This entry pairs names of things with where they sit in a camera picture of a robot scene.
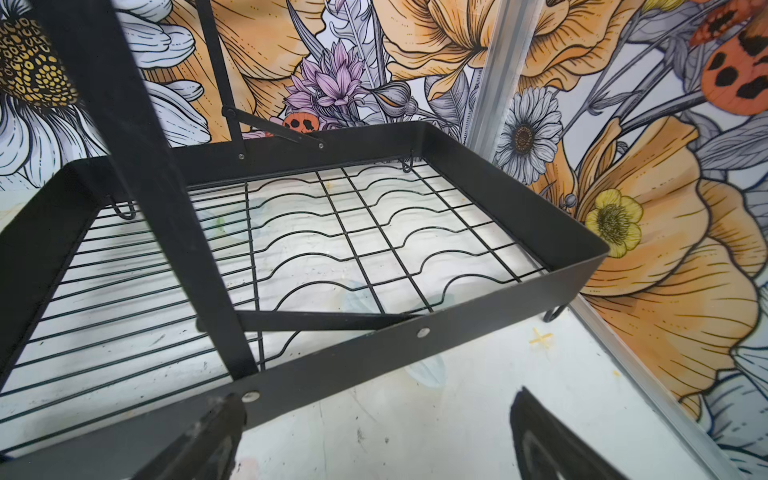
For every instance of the aluminium corner post right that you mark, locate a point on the aluminium corner post right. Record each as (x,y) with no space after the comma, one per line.
(513,31)

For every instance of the black metal dish rack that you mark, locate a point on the black metal dish rack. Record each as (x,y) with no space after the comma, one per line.
(278,360)

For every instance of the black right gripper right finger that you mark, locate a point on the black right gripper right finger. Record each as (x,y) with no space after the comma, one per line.
(546,448)

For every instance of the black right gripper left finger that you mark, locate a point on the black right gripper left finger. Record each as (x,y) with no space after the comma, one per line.
(206,450)

